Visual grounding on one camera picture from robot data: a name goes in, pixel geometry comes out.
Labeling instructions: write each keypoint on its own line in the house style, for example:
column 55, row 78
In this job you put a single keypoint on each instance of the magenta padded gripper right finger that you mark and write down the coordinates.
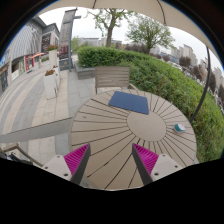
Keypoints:
column 151, row 166

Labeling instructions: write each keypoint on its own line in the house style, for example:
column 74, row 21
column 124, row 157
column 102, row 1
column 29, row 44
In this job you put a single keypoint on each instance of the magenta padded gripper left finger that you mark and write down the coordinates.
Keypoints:
column 70, row 167

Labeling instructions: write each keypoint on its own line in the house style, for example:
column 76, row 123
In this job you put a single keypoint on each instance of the blue mouse pad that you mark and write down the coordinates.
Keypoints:
column 130, row 102

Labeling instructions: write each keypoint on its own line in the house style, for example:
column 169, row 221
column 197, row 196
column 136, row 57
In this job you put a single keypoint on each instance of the round slatted wooden table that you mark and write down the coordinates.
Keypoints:
column 111, row 131

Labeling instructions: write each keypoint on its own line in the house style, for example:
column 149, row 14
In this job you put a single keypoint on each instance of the wooden chair at left edge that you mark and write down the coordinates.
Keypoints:
column 15, row 153

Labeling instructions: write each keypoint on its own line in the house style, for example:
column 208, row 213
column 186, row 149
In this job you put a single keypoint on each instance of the near white planter box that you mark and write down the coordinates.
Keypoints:
column 50, row 84

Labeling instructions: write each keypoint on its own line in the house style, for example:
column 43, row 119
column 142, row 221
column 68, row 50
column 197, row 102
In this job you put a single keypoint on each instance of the white planter box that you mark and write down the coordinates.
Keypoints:
column 50, row 84
column 52, row 50

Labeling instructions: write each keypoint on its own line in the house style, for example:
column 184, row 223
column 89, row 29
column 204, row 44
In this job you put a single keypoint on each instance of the green trimmed hedge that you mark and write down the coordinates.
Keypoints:
column 153, row 75

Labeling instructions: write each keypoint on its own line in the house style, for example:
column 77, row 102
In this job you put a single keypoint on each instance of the far white planter box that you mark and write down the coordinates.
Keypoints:
column 52, row 50

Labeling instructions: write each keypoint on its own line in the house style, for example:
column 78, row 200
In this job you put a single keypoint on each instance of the tall grey sign pillar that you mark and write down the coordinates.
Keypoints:
column 65, row 61

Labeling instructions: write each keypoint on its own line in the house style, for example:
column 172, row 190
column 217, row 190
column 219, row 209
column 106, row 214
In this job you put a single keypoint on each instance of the large tree behind hedge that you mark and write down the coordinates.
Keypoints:
column 149, row 32

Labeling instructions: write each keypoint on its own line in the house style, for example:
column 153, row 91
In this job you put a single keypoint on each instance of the beige patio umbrella canopy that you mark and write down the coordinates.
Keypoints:
column 173, row 13

